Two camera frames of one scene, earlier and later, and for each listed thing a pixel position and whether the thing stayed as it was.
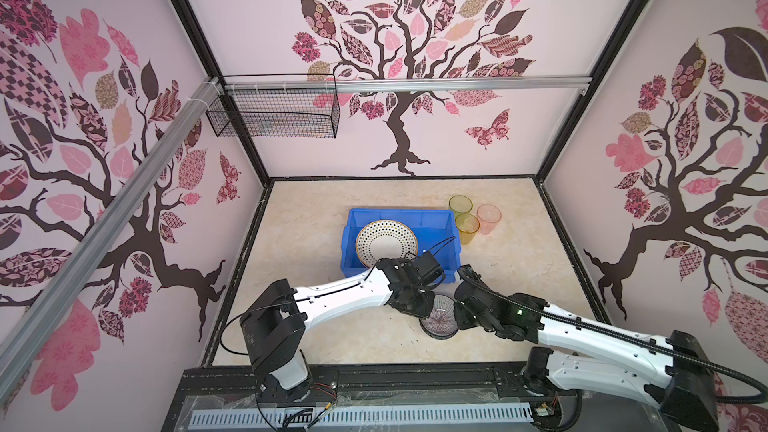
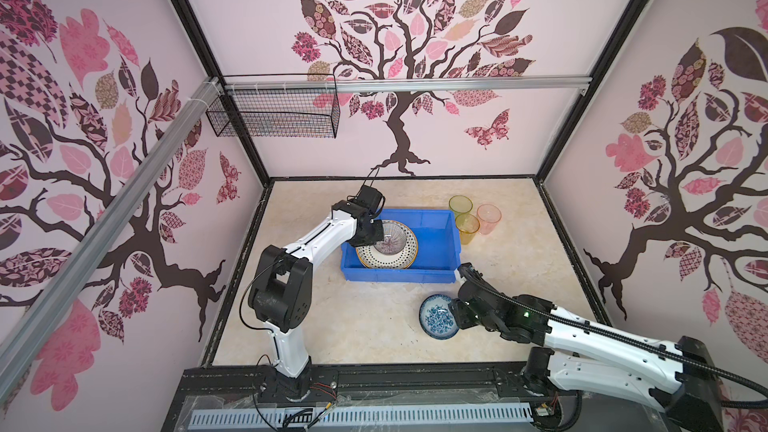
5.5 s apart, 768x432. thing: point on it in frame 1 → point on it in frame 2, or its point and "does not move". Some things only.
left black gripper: x=424 y=310 → x=377 y=235
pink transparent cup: x=488 y=216 does not move
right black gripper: x=462 y=323 does not move
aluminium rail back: x=408 y=84 does not move
